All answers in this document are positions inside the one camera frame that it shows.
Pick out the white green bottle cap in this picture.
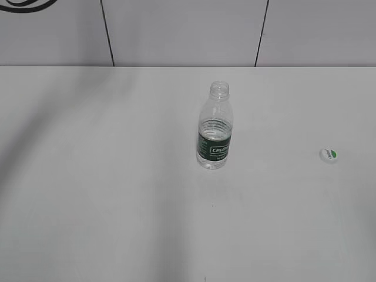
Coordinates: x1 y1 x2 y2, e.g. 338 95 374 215
319 148 338 163

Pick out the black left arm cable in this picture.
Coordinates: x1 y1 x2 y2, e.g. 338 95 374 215
0 0 59 14

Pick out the clear water bottle green label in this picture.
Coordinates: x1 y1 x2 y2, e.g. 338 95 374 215
196 81 233 170

